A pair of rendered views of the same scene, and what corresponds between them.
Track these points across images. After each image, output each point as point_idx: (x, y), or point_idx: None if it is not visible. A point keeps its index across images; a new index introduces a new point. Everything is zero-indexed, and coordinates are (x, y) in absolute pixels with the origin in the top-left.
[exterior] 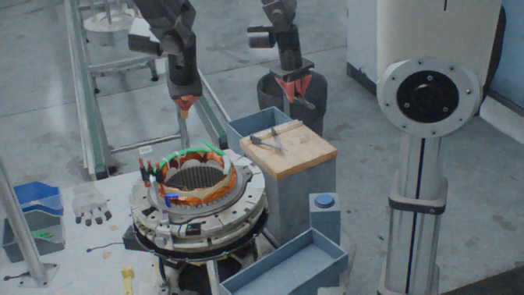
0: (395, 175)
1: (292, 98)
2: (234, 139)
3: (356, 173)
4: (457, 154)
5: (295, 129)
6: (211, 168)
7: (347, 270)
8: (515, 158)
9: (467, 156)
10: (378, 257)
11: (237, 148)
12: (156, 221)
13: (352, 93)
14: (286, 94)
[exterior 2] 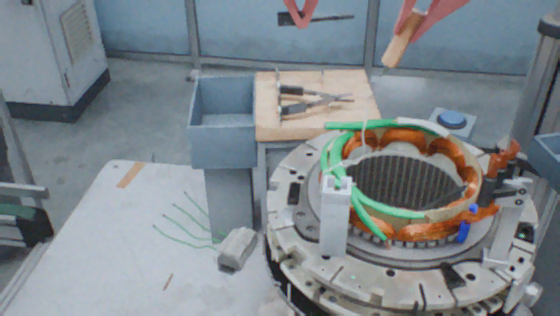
0: (551, 22)
1: (310, 18)
2: (221, 142)
3: (71, 196)
4: (139, 121)
5: (281, 80)
6: (355, 166)
7: None
8: (184, 97)
9: (149, 117)
10: None
11: (231, 154)
12: (486, 275)
13: None
14: (296, 16)
